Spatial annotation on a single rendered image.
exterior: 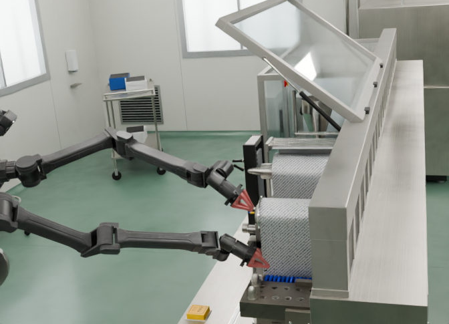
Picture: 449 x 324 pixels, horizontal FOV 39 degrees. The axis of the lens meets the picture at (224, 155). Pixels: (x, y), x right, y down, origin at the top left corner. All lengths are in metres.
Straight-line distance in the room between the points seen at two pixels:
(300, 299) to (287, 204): 0.34
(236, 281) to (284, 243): 0.41
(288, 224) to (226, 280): 0.49
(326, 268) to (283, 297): 0.87
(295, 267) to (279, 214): 0.21
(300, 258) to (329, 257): 0.95
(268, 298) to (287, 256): 0.19
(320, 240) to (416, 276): 0.27
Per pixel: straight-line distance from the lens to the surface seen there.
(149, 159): 2.54
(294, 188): 2.53
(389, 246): 1.69
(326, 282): 1.45
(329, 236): 1.40
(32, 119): 7.42
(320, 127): 2.96
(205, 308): 2.48
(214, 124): 8.31
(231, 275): 2.74
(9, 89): 7.07
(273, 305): 2.26
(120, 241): 2.28
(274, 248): 2.38
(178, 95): 8.37
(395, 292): 1.49
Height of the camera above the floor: 2.17
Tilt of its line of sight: 17 degrees down
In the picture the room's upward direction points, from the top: 5 degrees counter-clockwise
